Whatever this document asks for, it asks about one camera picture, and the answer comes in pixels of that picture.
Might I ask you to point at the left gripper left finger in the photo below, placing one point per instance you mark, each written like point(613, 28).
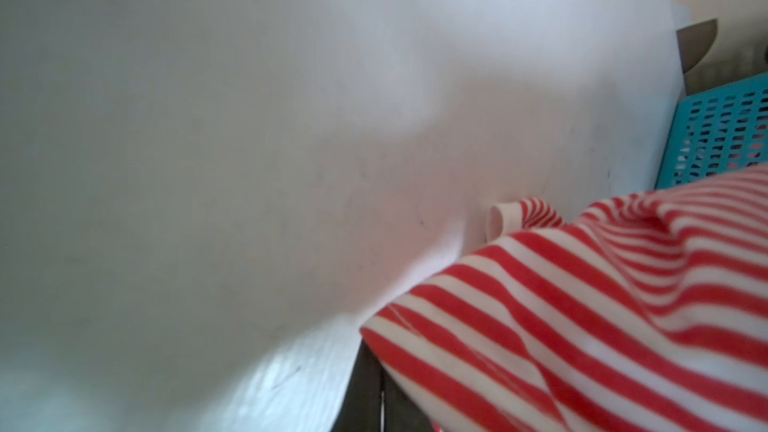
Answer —
point(361, 409)

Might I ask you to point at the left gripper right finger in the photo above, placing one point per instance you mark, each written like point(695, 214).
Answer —
point(401, 414)

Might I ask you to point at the red white striped tank top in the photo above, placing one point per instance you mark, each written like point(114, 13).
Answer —
point(646, 313)

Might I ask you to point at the teal plastic basket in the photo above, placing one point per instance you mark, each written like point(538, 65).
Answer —
point(717, 131)

